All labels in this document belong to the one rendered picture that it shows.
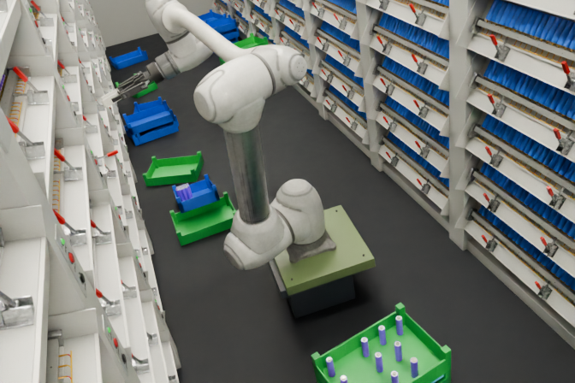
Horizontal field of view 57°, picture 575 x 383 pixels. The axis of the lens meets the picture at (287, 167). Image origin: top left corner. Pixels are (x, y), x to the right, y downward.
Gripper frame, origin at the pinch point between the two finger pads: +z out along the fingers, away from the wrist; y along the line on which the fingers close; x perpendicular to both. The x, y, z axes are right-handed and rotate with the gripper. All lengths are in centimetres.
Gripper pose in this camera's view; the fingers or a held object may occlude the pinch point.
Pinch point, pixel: (110, 98)
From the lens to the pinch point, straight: 201.6
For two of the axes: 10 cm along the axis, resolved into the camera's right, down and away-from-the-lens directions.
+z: -8.5, 5.1, -0.7
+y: -3.5, -4.6, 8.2
